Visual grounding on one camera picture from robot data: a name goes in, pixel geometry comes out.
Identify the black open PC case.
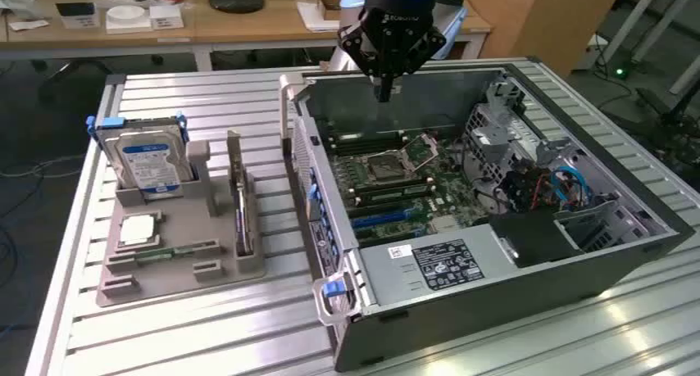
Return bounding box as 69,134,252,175
279,62,698,373

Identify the CPU socket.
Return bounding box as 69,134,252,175
365,150,409,184

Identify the hard disk with blue caddy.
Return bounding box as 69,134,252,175
86,112,200,197

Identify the small white labelled box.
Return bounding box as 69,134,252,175
149,3,185,29

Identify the green motherboard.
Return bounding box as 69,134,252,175
320,120,498,250

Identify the silver CPU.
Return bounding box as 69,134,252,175
118,215,158,244

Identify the RAM stick in motherboard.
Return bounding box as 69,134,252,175
355,182,433,207

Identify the black office chair base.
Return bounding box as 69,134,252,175
30,56,117,105

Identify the white box with round dish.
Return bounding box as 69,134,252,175
105,5,153,35

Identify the metal disk bay cage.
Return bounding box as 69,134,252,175
463,80,548,188

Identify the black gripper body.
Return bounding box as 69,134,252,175
359,0,441,76

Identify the grey power supply unit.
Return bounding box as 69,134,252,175
359,223,519,308

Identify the white booklet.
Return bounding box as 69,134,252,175
297,1,344,33

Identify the long expansion slot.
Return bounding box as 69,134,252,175
348,210,420,230

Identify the wooden desk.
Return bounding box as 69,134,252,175
0,0,494,61

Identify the metal socket cover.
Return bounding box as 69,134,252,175
401,132,443,172

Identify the white paper slip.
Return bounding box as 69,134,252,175
9,19,51,32

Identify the power strip green light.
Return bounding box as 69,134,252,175
610,62,637,82

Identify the metal bay bracket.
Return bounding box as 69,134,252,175
555,199,658,254

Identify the black stand base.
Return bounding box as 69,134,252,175
634,87,700,168

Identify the green loose RAM stick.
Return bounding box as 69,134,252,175
134,244,202,265

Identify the white table frame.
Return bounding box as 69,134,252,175
599,0,700,94

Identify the green graphics card black cooler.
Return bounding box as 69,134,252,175
226,129,257,256

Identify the blue SATA wire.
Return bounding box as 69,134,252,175
550,166,591,207

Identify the white box black top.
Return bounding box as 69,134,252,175
54,1,104,29

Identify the wooden cabinet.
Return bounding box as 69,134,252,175
464,0,629,76

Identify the grey parts rack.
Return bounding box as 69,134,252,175
95,140,269,307

